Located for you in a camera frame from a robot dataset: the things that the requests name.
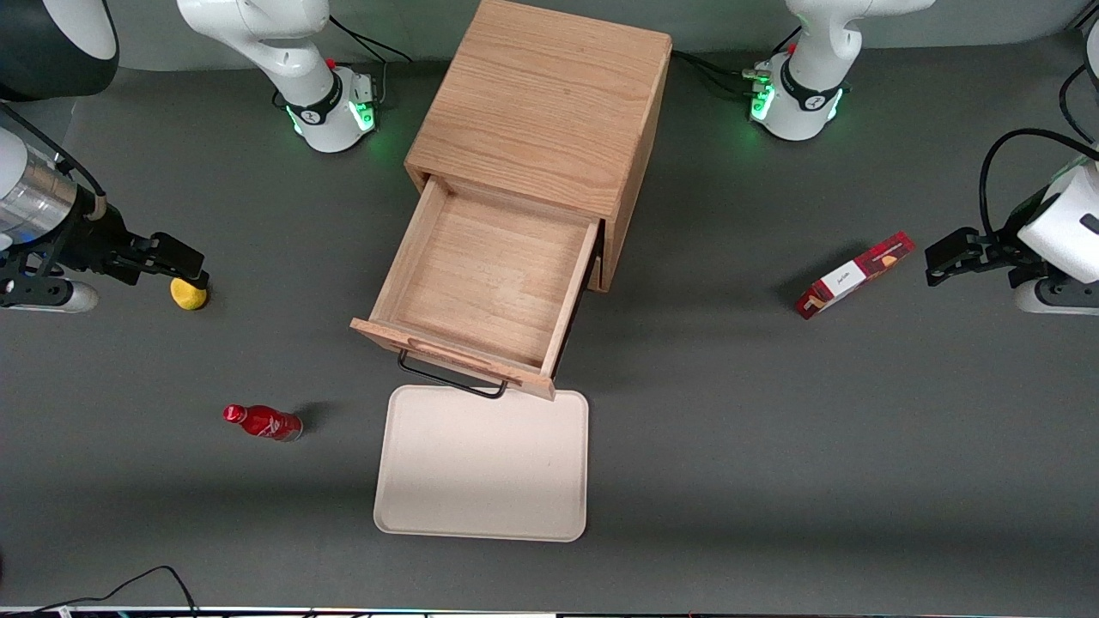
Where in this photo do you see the black cable on left wrist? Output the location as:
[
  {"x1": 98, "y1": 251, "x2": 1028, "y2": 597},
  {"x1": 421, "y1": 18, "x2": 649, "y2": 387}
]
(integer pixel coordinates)
[{"x1": 979, "y1": 129, "x2": 1099, "y2": 243}]

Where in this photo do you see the black cable at arm base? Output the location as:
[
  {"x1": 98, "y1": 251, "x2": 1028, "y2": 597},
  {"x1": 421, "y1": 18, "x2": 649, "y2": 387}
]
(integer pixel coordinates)
[
  {"x1": 672, "y1": 26, "x2": 804, "y2": 100},
  {"x1": 329, "y1": 15, "x2": 413, "y2": 108}
]

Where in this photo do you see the yellow lemon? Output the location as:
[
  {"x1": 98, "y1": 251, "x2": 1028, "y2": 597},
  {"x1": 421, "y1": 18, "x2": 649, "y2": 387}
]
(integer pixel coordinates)
[{"x1": 170, "y1": 276, "x2": 209, "y2": 311}]

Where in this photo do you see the red tartan cookie box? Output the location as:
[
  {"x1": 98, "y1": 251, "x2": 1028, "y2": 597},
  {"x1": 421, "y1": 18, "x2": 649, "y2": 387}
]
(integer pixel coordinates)
[{"x1": 795, "y1": 231, "x2": 916, "y2": 320}]

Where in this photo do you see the black cable at left arm base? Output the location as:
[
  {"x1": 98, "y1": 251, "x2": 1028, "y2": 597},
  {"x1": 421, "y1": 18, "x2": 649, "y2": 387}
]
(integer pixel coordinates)
[{"x1": 672, "y1": 26, "x2": 804, "y2": 100}]

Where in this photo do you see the wooden drawer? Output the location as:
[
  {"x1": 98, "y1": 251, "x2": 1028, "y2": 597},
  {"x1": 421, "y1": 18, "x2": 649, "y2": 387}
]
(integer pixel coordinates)
[{"x1": 350, "y1": 172, "x2": 604, "y2": 402}]

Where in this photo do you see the black metal drawer handle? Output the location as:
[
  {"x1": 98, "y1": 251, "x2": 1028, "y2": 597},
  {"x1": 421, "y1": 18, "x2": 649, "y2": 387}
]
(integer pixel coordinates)
[{"x1": 398, "y1": 349, "x2": 509, "y2": 400}]

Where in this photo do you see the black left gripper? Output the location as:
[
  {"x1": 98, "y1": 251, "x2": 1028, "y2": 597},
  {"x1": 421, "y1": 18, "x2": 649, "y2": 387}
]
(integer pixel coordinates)
[{"x1": 926, "y1": 225, "x2": 1050, "y2": 290}]

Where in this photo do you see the beige plastic tray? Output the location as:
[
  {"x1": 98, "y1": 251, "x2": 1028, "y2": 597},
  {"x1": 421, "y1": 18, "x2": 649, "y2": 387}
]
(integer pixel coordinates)
[{"x1": 373, "y1": 385, "x2": 590, "y2": 543}]

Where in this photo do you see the red bottle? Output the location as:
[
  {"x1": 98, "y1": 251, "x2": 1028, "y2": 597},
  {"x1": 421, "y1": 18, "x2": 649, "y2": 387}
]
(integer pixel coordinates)
[{"x1": 223, "y1": 404, "x2": 304, "y2": 443}]

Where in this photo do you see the wooden drawer cabinet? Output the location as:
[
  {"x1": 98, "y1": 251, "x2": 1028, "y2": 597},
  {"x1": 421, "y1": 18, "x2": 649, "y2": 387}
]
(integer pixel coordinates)
[{"x1": 404, "y1": 0, "x2": 673, "y2": 297}]

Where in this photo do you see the black looped cable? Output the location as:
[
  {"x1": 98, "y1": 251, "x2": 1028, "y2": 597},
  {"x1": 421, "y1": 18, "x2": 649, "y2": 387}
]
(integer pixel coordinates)
[{"x1": 1060, "y1": 64, "x2": 1099, "y2": 145}]

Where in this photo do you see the thin black cable on table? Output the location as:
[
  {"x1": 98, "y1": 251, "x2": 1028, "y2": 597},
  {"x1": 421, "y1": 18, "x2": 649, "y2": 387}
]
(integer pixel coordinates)
[{"x1": 0, "y1": 565, "x2": 200, "y2": 618}]

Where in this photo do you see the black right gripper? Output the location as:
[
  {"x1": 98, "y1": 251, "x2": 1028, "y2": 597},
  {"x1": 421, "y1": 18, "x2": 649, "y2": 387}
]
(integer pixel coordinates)
[{"x1": 0, "y1": 209, "x2": 209, "y2": 307}]

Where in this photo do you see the black cable at right arm base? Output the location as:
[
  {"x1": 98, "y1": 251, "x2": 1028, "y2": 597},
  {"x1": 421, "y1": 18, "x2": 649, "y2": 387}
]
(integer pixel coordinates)
[{"x1": 329, "y1": 15, "x2": 413, "y2": 108}]

